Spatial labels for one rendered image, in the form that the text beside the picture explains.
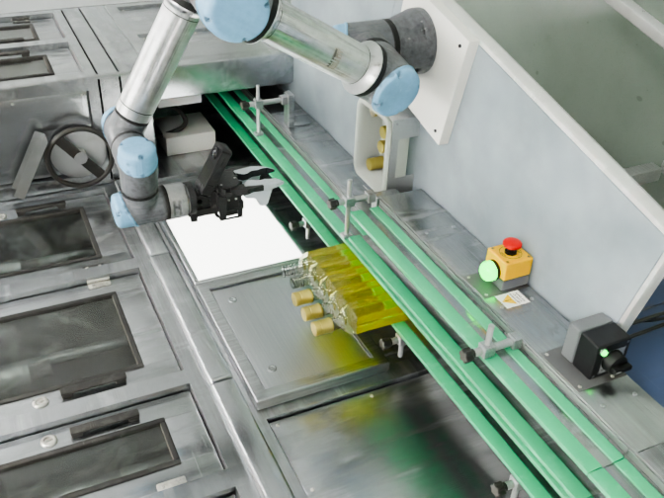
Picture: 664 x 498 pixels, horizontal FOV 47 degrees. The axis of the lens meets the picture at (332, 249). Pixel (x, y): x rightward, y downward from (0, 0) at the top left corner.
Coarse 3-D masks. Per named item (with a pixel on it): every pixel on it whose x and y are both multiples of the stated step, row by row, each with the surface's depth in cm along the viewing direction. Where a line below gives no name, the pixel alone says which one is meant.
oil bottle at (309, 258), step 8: (328, 248) 195; (336, 248) 195; (344, 248) 195; (304, 256) 192; (312, 256) 192; (320, 256) 192; (328, 256) 192; (336, 256) 192; (304, 264) 190; (312, 264) 190; (304, 272) 191
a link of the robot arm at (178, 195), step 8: (168, 184) 161; (176, 184) 161; (184, 184) 162; (168, 192) 159; (176, 192) 159; (184, 192) 160; (176, 200) 159; (184, 200) 159; (176, 208) 159; (184, 208) 160; (176, 216) 161
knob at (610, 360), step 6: (612, 354) 137; (618, 354) 137; (606, 360) 137; (612, 360) 136; (618, 360) 136; (624, 360) 137; (606, 366) 137; (612, 366) 136; (618, 366) 137; (624, 366) 137; (630, 366) 137; (612, 372) 136; (618, 372) 136
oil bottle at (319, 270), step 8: (344, 256) 191; (352, 256) 191; (320, 264) 188; (328, 264) 188; (336, 264) 188; (344, 264) 188; (352, 264) 189; (360, 264) 189; (312, 272) 186; (320, 272) 185; (328, 272) 186; (336, 272) 186; (312, 280) 186; (320, 280) 186
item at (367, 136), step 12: (360, 108) 201; (372, 108) 194; (360, 120) 203; (372, 120) 204; (384, 120) 189; (360, 132) 205; (372, 132) 206; (360, 144) 207; (372, 144) 208; (360, 156) 209; (372, 156) 210; (384, 156) 193; (360, 168) 210; (384, 168) 194; (372, 180) 205; (384, 180) 196
